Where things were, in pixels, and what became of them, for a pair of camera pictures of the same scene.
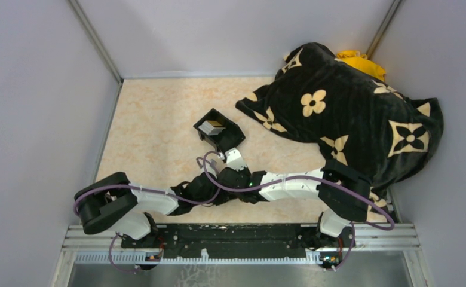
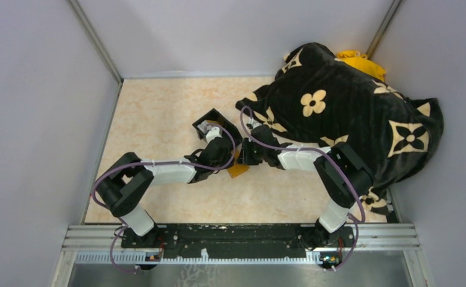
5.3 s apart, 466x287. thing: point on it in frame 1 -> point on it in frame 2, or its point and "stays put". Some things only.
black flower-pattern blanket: [362, 122] stays put
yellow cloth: [358, 60] stays put
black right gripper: [246, 170] -> [246, 158]
